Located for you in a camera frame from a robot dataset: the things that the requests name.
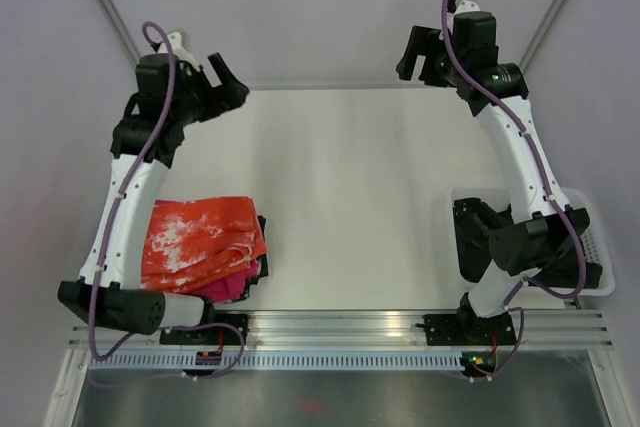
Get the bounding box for right aluminium frame post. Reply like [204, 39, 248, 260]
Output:
[520, 0, 570, 73]

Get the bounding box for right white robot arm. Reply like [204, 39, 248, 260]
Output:
[395, 10, 609, 343]

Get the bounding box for folded black patterned trousers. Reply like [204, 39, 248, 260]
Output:
[239, 215, 269, 301]

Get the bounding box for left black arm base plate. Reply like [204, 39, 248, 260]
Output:
[160, 311, 250, 347]

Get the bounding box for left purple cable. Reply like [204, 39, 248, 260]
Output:
[88, 21, 179, 363]

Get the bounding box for left aluminium frame post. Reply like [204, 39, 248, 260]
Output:
[95, 0, 140, 68]

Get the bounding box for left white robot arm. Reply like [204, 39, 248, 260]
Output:
[57, 53, 249, 344]

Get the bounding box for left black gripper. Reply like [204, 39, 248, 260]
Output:
[174, 54, 254, 128]

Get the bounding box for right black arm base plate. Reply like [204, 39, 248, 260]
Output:
[417, 313, 516, 347]

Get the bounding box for aluminium mounting rail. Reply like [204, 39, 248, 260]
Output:
[69, 309, 614, 348]

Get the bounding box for aluminium frame post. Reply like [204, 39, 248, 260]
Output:
[95, 0, 140, 68]
[520, 0, 570, 73]

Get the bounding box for folded magenta trousers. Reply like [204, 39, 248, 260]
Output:
[154, 199, 261, 304]

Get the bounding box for white slotted cable duct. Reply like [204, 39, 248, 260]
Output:
[91, 349, 463, 372]

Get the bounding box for orange white-speckled trousers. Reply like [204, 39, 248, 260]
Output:
[139, 195, 269, 294]

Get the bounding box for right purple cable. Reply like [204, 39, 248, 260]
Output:
[442, 0, 586, 348]

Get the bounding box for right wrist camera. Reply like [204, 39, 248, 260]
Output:
[452, 0, 480, 15]

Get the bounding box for purple cable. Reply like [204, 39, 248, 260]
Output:
[88, 21, 179, 363]
[442, 0, 586, 348]

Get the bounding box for white plastic basket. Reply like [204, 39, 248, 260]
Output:
[449, 186, 615, 297]

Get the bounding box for black clothes in basket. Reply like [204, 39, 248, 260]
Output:
[452, 197, 579, 290]

